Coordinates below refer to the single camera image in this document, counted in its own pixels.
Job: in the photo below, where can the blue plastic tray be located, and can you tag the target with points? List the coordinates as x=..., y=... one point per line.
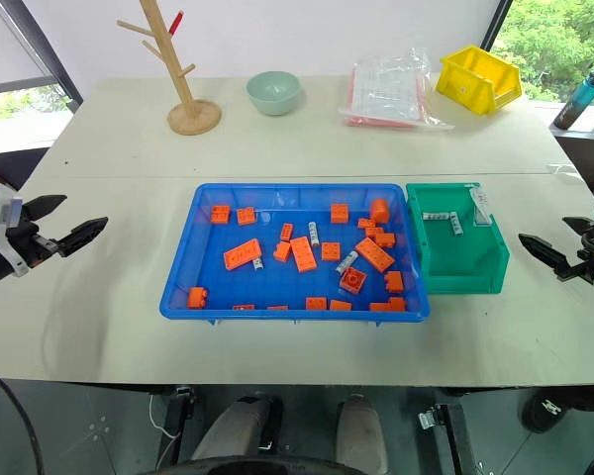
x=213, y=277

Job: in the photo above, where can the black robot waist rim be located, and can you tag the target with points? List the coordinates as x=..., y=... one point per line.
x=257, y=467

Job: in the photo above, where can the yellow plastic bin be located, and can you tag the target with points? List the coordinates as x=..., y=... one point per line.
x=470, y=86

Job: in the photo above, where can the teal water bottle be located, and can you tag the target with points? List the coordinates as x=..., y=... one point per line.
x=579, y=99

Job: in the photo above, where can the mint green bowl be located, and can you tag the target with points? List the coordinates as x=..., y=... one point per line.
x=273, y=94

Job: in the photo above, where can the orange square plastic part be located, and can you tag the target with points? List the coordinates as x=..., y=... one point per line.
x=353, y=282

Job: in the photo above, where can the green plastic bin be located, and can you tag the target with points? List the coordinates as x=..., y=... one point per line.
x=455, y=257

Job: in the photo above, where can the wooden mug tree stand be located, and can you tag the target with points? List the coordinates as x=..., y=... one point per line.
x=185, y=84

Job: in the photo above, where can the black table leg with caster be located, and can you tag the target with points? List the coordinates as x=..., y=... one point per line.
x=450, y=435

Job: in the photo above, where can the black shoe white logo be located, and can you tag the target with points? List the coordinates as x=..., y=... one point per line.
x=547, y=409

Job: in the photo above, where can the clear plastic scrap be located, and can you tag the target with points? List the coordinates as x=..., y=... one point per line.
x=564, y=169

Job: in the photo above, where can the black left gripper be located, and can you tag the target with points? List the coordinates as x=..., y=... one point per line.
x=29, y=245

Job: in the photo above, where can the rounded orange building block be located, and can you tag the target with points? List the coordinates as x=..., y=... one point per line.
x=380, y=210

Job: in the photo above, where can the grey robot leg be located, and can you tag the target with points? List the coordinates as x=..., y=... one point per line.
x=360, y=433
x=227, y=430

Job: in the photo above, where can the small red tag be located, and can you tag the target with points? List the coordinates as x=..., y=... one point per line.
x=177, y=22

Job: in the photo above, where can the small orange building block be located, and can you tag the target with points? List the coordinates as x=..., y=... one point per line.
x=339, y=213
x=197, y=298
x=379, y=307
x=220, y=214
x=366, y=223
x=243, y=307
x=340, y=306
x=330, y=252
x=316, y=303
x=374, y=231
x=394, y=282
x=286, y=232
x=281, y=251
x=246, y=216
x=385, y=240
x=397, y=304

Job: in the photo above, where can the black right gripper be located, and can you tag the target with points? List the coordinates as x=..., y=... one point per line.
x=593, y=252

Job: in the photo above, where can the clear plastic bags stack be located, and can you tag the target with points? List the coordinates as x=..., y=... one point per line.
x=388, y=94

